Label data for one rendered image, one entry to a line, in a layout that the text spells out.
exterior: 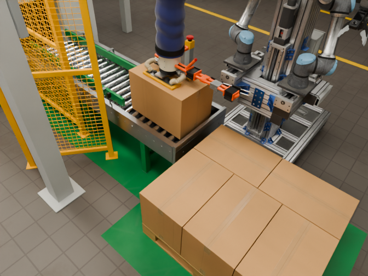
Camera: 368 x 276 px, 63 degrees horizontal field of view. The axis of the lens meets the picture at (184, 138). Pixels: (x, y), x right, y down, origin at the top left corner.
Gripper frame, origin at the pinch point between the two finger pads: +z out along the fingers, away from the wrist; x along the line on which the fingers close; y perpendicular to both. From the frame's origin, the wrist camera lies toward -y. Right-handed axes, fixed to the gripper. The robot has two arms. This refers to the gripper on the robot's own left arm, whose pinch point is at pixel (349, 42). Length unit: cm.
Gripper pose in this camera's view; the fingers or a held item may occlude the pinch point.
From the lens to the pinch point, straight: 202.3
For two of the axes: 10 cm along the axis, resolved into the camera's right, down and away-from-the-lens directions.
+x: -7.6, -4.7, 4.5
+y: 6.5, -5.1, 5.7
